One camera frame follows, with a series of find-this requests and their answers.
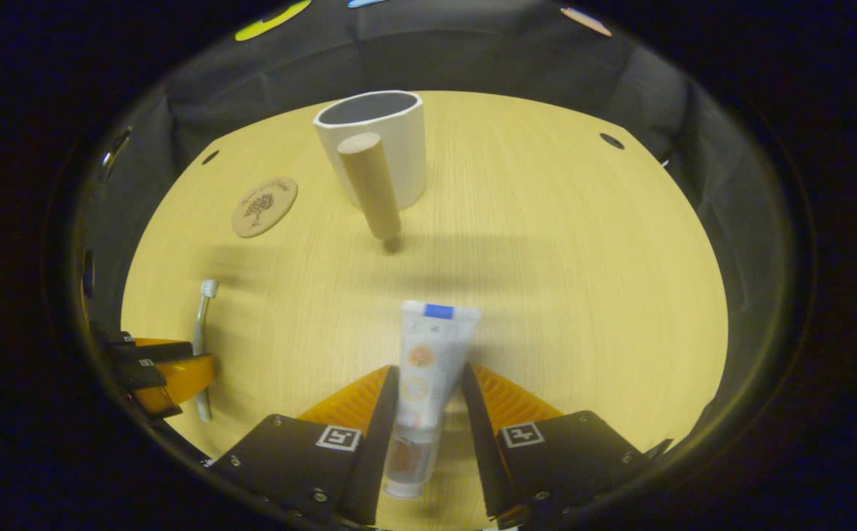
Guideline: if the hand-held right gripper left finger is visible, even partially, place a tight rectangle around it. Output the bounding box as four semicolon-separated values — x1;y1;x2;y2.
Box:
211;365;400;527

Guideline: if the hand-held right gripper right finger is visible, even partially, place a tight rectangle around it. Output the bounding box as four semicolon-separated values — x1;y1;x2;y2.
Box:
460;363;673;527

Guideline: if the white toothbrush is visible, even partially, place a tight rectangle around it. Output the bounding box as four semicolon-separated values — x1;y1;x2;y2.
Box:
192;279;220;423

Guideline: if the white toothpaste tube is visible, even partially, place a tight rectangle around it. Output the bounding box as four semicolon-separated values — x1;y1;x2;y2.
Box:
384;300;482;500

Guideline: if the round brown coaster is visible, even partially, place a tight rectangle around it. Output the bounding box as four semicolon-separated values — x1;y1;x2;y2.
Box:
232;176;299;238

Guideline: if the white cup with wooden handle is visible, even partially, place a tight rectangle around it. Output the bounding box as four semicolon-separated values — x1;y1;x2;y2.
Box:
313;90;428;243

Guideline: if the wooden desktop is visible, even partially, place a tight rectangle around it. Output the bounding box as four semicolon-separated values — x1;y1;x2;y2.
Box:
120;90;729;531

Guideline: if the black backdrop cloth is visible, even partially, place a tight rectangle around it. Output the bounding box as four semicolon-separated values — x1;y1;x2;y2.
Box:
74;0;794;458

